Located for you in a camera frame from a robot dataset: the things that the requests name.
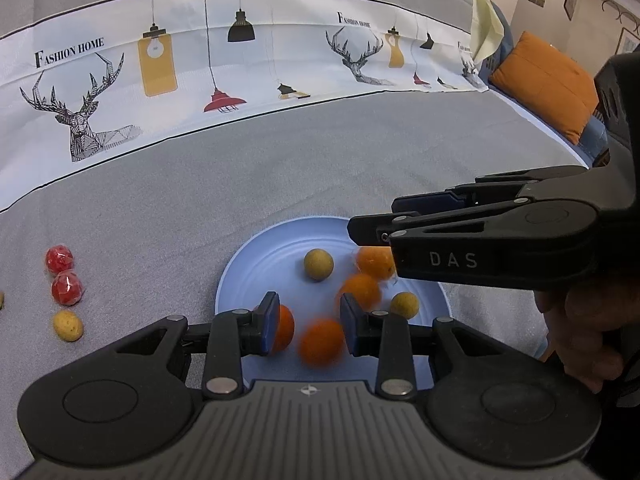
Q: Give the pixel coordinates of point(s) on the pale yellow cloth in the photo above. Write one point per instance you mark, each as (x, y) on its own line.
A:
(485, 25)

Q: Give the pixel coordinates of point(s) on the person's right hand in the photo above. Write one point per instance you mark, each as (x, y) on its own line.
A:
(580, 330)

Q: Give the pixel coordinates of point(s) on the orange pillow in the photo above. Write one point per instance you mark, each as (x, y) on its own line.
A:
(545, 80)

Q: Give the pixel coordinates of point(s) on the curved wall ornament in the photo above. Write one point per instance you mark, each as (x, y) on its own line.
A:
(622, 10)

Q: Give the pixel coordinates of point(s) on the blue plate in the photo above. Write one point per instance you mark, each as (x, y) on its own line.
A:
(280, 260)

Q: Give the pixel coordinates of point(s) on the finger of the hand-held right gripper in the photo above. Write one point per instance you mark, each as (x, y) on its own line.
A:
(380, 230)
(425, 202)

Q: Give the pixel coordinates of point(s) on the small red wrapped ball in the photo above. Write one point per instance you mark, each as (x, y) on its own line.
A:
(59, 259)
(66, 287)

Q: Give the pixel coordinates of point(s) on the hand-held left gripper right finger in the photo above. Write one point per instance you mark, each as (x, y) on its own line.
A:
(350, 325)

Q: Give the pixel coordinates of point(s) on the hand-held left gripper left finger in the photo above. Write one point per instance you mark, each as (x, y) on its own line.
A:
(270, 321)

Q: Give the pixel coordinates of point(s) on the plastic-wrapped orange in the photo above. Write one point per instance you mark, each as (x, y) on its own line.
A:
(372, 262)
(360, 290)

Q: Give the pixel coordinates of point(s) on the plain orange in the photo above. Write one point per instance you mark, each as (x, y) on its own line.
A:
(320, 342)
(286, 327)

